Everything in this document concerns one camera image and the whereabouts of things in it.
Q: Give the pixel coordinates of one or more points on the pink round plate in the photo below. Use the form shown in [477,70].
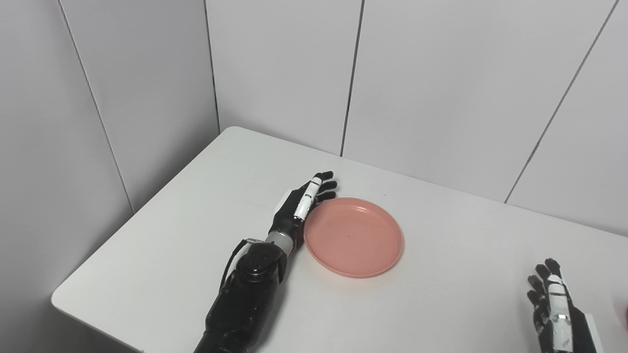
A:
[353,238]

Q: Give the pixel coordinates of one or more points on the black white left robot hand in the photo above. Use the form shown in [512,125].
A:
[287,215]

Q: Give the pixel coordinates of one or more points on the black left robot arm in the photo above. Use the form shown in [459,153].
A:
[245,304]

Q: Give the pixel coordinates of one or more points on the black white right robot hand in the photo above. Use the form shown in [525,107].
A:
[581,331]

